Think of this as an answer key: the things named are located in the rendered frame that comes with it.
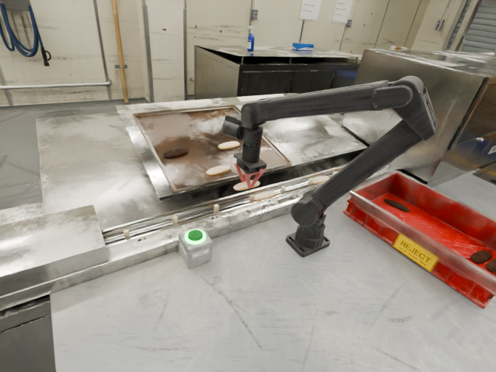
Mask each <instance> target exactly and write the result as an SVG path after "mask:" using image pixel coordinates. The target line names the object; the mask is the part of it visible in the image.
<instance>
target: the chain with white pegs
mask: <svg viewBox="0 0 496 372"><path fill-rule="evenodd" d="M312 182H313V179H312V178H310V179H309V181H308V184H307V185H312ZM307 185H304V186H301V187H305V186H307ZM298 188H300V187H296V188H294V189H298ZM294 189H291V190H294ZM285 190H286V187H285V186H281V189H280V193H284V192H287V191H290V190H287V191H285ZM280 193H277V194H280ZM277 194H276V195H277ZM254 199H255V196H254V195H253V194H252V195H250V197H249V201H248V202H245V203H243V204H246V203H249V202H253V201H254ZM239 205H242V204H239ZM239 205H235V206H232V207H236V206H239ZM229 208H231V207H228V208H225V209H222V210H226V209H229ZM222 210H219V206H218V205H217V204H215V205H214V211H213V212H211V213H216V212H218V211H222ZM211 213H207V214H204V215H202V216H205V215H209V214H211ZM198 217H201V216H197V217H194V218H198ZM194 218H190V219H187V220H184V221H188V220H191V219H194ZM172 219H173V223H172V224H169V225H166V226H164V227H168V226H170V225H174V224H178V223H181V222H183V221H179V222H178V218H177V216H173V217H172ZM160 228H163V227H159V228H156V229H153V230H158V229H160ZM153 230H150V231H153ZM150 231H146V232H141V233H138V234H136V235H140V234H143V233H147V232H150ZM123 233H124V238H122V239H118V240H115V241H120V240H123V239H125V238H130V237H133V236H135V235H132V236H130V235H129V231H128V229H127V230H123ZM115 241H110V242H108V243H105V244H110V243H112V242H115Z"/></svg>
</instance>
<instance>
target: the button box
mask: <svg viewBox="0 0 496 372"><path fill-rule="evenodd" d="M192 230H202V231H203V232H204V233H205V235H206V238H205V240H204V241H203V242H202V243H200V244H190V243H188V242H186V240H185V234H186V233H187V232H188V231H190V230H187V231H184V232H180V233H179V243H178V244H176V253H178V252H179V253H180V255H181V256H182V259H183V261H184V262H185V264H186V266H187V268H188V269H191V268H193V267H195V266H198V265H201V264H204V263H207V262H209V261H211V260H212V247H213V241H212V240H211V239H210V237H209V235H208V234H207V233H206V231H205V230H204V228H203V227H197V228H194V229H192Z"/></svg>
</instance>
